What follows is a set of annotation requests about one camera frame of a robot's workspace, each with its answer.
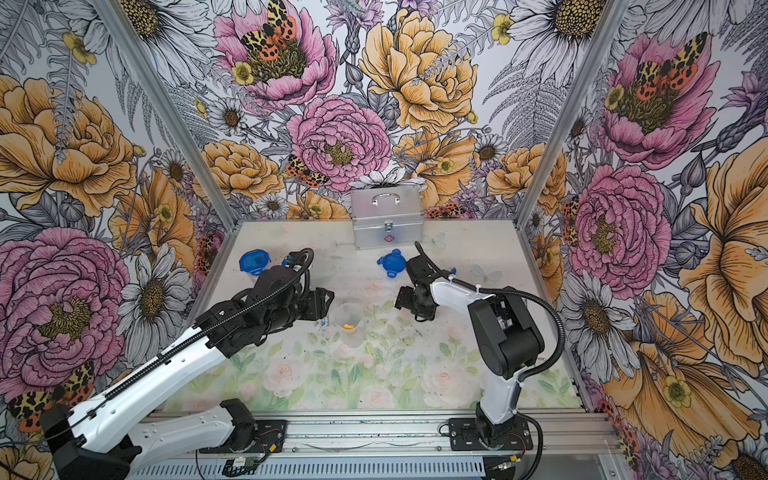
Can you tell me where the silver metal first-aid case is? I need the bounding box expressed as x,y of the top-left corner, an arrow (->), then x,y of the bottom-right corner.
350,186 -> 424,249

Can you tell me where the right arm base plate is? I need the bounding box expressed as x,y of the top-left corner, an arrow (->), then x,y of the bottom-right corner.
443,415 -> 534,452

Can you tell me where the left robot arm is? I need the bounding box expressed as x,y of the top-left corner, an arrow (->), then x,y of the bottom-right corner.
40,265 -> 335,479

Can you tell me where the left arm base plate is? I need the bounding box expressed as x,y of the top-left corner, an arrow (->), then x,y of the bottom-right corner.
200,419 -> 288,454

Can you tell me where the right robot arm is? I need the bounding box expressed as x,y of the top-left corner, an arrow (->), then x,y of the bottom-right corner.
395,255 -> 545,444

